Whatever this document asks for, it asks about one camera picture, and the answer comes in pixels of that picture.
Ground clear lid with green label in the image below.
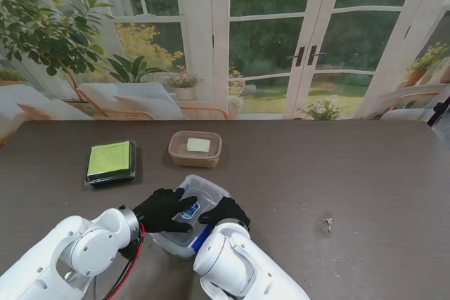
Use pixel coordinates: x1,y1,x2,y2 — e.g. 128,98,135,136
84,140,137,185

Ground black plastic tray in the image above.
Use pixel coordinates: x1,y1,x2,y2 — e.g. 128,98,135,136
84,140,137,188

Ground clear lid with white label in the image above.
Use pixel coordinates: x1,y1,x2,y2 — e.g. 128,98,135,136
168,131,223,159

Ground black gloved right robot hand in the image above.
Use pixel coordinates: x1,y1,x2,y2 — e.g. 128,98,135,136
198,197,251,228

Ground clear lid with blue label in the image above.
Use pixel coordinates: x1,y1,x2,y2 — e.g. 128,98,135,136
149,174,232,250

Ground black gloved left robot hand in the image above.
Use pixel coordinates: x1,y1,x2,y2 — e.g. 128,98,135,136
132,188,198,234

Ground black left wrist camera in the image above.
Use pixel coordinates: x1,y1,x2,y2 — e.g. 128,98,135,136
117,238,145,262

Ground black tripod stand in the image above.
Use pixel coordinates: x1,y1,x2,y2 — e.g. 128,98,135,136
427,101,450,128

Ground clear box with blue clips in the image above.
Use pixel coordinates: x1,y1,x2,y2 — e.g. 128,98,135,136
149,174,232,259

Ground brown kraft paper container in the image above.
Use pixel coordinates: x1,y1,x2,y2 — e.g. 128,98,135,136
167,131,223,168

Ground printed garden backdrop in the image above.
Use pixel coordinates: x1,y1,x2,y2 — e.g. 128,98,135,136
0,0,450,122

